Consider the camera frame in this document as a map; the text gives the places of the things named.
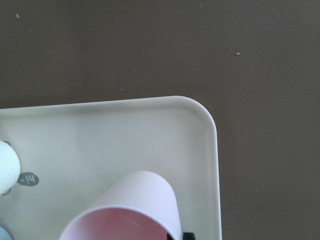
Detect cream white cup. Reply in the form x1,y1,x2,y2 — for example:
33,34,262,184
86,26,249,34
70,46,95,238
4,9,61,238
0,141,21,195

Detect blue cup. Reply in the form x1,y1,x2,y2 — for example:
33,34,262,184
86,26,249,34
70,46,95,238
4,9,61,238
0,226,12,240

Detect pink cup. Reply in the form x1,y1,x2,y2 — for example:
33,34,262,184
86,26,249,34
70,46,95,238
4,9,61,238
60,171,183,240

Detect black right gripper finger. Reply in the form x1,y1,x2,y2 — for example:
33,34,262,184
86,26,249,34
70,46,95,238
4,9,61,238
166,231,196,240

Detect cream rabbit tray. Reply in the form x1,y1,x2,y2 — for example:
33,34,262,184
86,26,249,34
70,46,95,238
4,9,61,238
0,96,222,240

